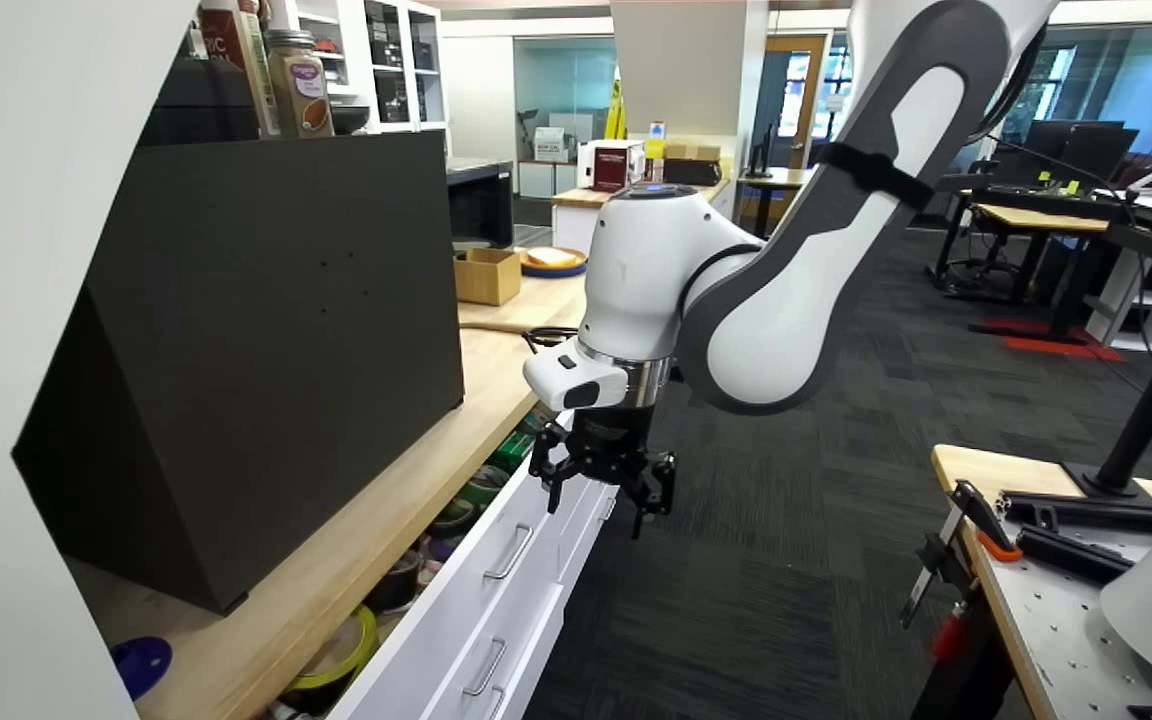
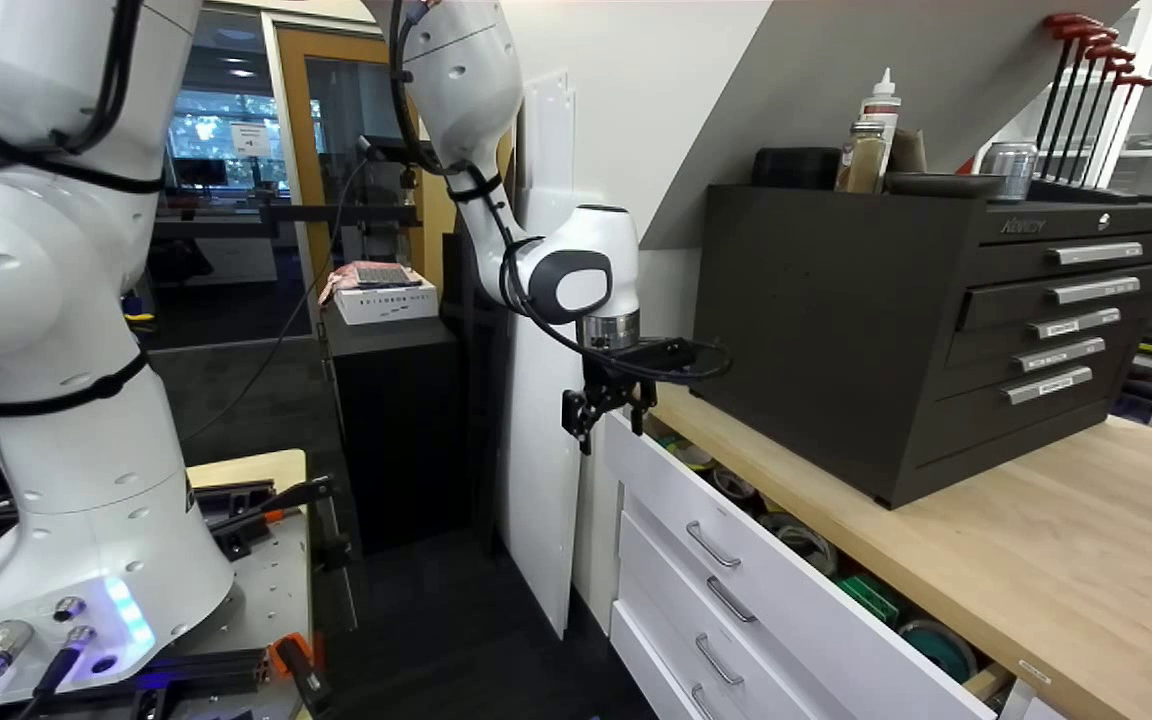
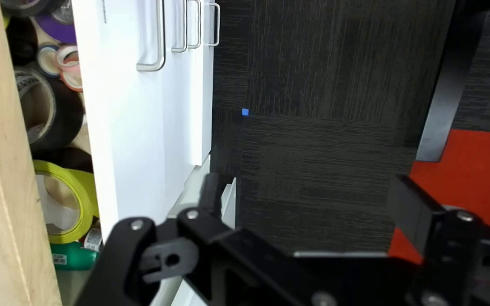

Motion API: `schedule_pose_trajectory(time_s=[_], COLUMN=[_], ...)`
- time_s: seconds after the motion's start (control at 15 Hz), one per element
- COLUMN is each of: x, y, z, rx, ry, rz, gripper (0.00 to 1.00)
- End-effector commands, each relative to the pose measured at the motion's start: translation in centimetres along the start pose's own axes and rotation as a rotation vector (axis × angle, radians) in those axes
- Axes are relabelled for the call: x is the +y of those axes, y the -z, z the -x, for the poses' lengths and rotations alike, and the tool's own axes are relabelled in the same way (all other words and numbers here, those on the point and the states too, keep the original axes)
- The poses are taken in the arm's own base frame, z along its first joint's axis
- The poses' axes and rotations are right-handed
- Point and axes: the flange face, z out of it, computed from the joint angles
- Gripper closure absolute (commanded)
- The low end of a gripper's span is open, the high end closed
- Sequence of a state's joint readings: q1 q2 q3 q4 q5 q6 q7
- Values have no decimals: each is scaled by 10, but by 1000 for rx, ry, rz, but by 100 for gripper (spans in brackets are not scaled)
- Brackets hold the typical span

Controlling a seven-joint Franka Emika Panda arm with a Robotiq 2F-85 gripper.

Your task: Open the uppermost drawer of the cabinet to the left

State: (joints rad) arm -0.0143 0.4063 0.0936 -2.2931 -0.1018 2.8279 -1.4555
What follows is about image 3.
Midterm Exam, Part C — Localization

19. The black metal table leg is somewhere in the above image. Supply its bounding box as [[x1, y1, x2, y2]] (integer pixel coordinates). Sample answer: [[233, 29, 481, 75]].
[[413, 8, 488, 165]]

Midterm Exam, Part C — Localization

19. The yellow tape roll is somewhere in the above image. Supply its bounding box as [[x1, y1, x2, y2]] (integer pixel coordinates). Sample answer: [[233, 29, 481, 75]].
[[30, 158, 100, 246]]

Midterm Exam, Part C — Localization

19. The white red tape roll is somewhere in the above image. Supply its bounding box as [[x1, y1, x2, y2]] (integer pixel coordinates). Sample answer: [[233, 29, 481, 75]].
[[52, 44, 85, 93]]

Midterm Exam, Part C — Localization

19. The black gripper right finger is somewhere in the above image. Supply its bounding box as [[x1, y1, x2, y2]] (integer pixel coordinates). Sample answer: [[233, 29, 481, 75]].
[[388, 173, 490, 306]]

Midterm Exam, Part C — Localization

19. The purple tape roll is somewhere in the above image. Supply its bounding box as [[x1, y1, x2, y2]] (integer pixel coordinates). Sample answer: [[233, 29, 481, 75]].
[[32, 10, 80, 49]]

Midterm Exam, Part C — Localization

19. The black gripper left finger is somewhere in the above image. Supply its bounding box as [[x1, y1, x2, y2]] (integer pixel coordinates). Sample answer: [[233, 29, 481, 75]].
[[76, 171, 292, 306]]

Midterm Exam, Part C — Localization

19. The silver cabinet drawer handle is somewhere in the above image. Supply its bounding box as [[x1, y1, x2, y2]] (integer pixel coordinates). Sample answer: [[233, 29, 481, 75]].
[[200, 1, 223, 49], [134, 0, 168, 75], [170, 0, 189, 54], [185, 0, 202, 51]]

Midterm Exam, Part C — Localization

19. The green tape roll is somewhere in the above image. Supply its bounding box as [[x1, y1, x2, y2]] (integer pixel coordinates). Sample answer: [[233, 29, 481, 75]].
[[49, 241, 100, 272]]

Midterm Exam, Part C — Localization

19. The large black tape roll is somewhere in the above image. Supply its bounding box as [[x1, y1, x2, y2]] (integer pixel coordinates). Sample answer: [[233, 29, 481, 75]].
[[13, 69, 86, 153]]

